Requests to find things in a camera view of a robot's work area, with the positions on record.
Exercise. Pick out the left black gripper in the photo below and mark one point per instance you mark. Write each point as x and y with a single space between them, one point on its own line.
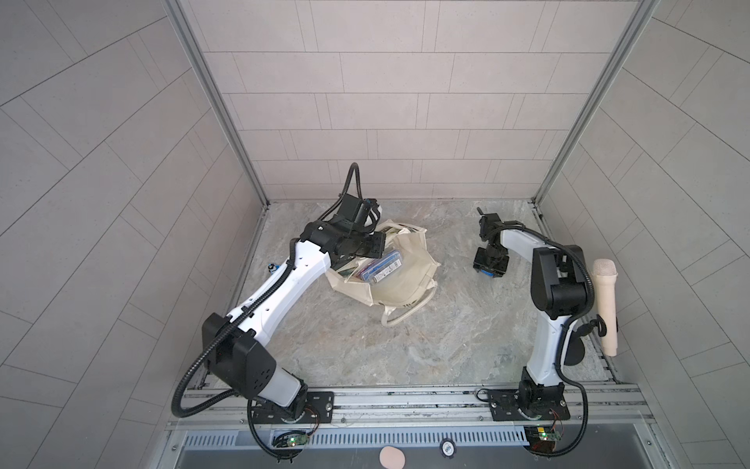
377 243

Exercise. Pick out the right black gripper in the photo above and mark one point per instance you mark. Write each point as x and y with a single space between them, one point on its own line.
478 260

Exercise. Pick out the cream canvas tote bag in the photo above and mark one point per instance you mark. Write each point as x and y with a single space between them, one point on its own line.
404 292

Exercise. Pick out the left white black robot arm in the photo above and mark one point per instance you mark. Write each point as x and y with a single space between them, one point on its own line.
237 343

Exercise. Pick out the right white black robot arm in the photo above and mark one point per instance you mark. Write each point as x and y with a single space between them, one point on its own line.
562 292

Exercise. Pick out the beige microphone on stand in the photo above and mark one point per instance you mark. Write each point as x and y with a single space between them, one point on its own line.
604 276

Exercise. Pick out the right green circuit board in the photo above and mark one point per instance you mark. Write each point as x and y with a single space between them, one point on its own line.
542 439

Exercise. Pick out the green circuit board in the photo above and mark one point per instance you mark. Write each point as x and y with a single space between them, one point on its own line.
291 440
542 439

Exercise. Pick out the round black white button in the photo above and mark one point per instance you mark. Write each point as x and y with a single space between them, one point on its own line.
447 448

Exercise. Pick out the left green circuit board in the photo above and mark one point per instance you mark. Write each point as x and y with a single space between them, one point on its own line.
291 440

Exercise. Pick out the round beige disc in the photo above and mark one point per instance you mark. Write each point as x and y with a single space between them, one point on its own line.
392 458

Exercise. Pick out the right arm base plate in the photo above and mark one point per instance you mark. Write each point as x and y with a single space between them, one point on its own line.
511 405

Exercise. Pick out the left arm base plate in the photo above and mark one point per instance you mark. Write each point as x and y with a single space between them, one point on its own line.
318 408

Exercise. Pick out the aluminium rail frame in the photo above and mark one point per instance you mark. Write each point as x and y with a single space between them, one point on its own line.
610 426

